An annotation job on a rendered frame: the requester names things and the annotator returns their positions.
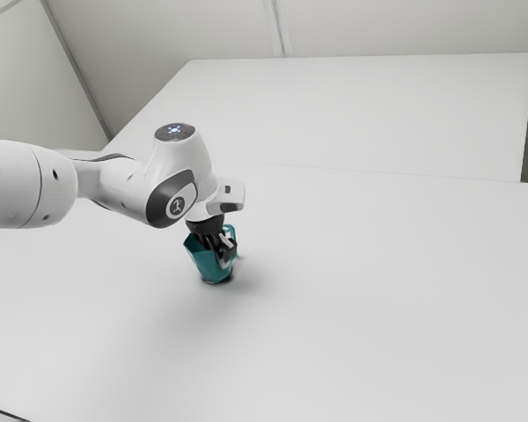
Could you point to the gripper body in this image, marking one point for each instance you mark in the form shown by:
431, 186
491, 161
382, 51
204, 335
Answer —
206, 226

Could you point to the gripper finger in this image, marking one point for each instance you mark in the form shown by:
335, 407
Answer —
225, 252

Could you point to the teal faceted mug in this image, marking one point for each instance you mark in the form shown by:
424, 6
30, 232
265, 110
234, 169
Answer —
210, 263

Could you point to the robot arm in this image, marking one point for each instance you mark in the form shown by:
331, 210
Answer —
114, 180

